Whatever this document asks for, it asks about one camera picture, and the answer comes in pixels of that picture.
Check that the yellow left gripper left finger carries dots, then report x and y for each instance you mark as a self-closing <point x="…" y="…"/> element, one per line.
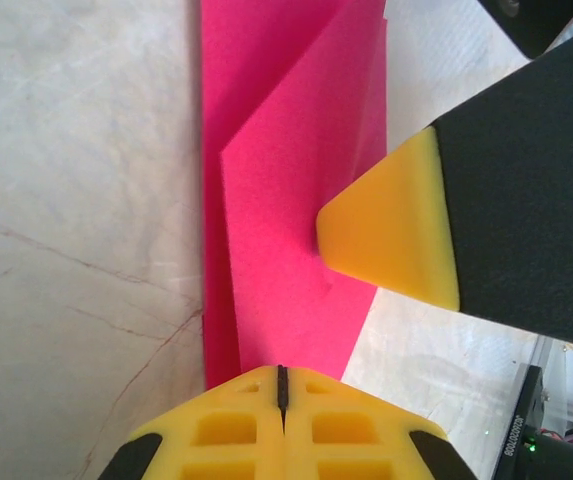
<point x="226" y="430"/>

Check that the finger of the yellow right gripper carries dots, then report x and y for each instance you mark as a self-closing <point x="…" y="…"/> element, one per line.
<point x="516" y="200"/>

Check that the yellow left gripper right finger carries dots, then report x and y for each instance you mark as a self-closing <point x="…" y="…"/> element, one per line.
<point x="356" y="430"/>

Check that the pink cloth piece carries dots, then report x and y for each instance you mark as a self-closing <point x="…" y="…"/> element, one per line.
<point x="276" y="200"/>

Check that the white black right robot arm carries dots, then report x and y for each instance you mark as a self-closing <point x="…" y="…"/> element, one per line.
<point x="526" y="440"/>

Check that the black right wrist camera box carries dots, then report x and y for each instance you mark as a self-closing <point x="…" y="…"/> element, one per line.
<point x="531" y="25"/>

